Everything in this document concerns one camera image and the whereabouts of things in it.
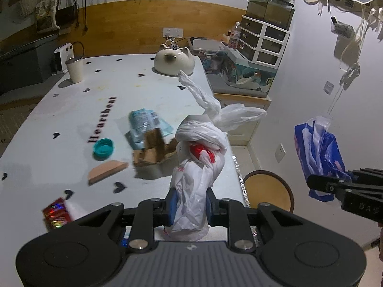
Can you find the small white heater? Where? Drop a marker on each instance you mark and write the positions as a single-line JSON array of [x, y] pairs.
[[61, 55]]

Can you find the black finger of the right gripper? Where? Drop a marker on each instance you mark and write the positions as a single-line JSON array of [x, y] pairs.
[[365, 182]]

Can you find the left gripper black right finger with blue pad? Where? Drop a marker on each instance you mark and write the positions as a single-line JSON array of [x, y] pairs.
[[247, 228]]

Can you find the cream floor cabinet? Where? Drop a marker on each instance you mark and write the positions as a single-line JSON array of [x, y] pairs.
[[244, 114]]

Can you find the hanging tote bag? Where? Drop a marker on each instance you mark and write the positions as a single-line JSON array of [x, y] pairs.
[[45, 13]]

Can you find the tan round trash bin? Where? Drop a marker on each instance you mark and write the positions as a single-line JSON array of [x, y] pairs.
[[263, 186]]

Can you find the teal plastic lid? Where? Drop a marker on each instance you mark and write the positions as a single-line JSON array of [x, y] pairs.
[[103, 149]]

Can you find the white cat-shaped ceramic pot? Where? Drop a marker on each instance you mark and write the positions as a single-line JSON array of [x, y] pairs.
[[171, 62]]

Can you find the blue white plastic bag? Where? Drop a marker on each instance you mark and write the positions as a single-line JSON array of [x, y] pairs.
[[318, 150]]

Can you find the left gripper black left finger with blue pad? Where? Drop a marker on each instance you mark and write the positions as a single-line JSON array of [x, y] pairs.
[[132, 228]]

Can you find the plastic water bottle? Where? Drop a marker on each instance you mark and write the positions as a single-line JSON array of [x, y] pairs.
[[235, 35]]

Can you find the teal patterned storage box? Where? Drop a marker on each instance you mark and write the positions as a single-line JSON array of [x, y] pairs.
[[237, 75]]

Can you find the red shiny wrapper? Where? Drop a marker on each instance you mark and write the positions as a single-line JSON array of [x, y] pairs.
[[56, 214]]

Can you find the white drawer organizer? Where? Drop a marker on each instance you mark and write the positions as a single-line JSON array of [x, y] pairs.
[[262, 43]]

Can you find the glass aquarium tank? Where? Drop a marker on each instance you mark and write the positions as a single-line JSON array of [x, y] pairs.
[[276, 12]]

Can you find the light blue wipes packet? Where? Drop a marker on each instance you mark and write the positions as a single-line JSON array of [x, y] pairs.
[[142, 121]]

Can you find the white wall socket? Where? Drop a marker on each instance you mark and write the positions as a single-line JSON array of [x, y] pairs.
[[172, 32]]

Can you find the torn cardboard box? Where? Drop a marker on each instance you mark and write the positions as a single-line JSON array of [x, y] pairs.
[[155, 149]]

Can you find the white metal cup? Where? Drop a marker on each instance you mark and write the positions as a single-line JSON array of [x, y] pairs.
[[75, 69]]

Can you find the grey dark side cabinet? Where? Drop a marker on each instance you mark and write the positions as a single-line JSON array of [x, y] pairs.
[[28, 64]]

